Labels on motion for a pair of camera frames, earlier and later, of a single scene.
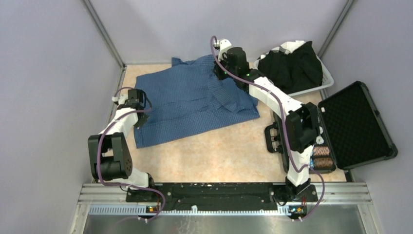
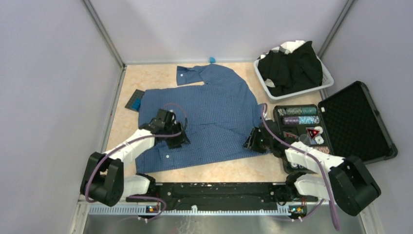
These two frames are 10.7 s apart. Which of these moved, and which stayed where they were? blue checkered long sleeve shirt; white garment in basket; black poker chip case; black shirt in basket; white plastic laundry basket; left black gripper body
Moved: left black gripper body; blue checkered long sleeve shirt
Stayed: black poker chip case; white garment in basket; black shirt in basket; white plastic laundry basket
